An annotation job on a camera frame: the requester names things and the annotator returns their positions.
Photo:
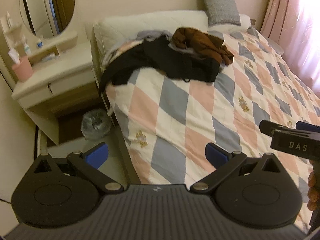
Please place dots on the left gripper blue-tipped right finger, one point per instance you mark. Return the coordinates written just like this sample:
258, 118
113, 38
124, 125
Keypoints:
225, 165

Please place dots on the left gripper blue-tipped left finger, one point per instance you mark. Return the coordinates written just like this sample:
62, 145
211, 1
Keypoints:
86, 166

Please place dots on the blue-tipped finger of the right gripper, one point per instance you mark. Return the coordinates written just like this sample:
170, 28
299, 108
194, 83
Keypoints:
272, 127
307, 127

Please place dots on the black pants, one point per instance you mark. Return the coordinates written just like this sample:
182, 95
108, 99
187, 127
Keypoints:
158, 55

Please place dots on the right hand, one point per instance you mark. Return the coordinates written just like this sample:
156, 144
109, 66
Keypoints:
313, 193

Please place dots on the waste bin with plastic bag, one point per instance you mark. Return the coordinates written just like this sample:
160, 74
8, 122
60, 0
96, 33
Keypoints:
95, 124

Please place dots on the checkered pastel bed quilt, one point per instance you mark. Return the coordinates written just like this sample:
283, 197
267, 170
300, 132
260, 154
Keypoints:
167, 123

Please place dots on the cream dressing table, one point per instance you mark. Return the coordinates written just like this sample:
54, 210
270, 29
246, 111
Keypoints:
62, 82

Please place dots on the pink curtain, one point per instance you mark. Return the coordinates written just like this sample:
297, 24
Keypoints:
294, 25

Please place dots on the pink cup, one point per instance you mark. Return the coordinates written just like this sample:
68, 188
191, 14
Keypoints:
23, 70

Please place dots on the brown garment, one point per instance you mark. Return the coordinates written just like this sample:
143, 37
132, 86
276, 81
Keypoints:
204, 44

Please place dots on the white tube bottle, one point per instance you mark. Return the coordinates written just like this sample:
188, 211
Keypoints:
26, 48

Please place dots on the blue-capped bottle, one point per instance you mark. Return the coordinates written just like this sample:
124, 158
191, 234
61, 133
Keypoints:
39, 43

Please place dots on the grey knit cushion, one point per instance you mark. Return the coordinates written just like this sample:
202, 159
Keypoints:
222, 12

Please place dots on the grey garment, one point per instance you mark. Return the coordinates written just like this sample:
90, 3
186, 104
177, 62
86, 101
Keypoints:
151, 35

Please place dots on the round vanity mirror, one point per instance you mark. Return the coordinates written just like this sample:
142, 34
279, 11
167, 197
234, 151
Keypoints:
46, 18

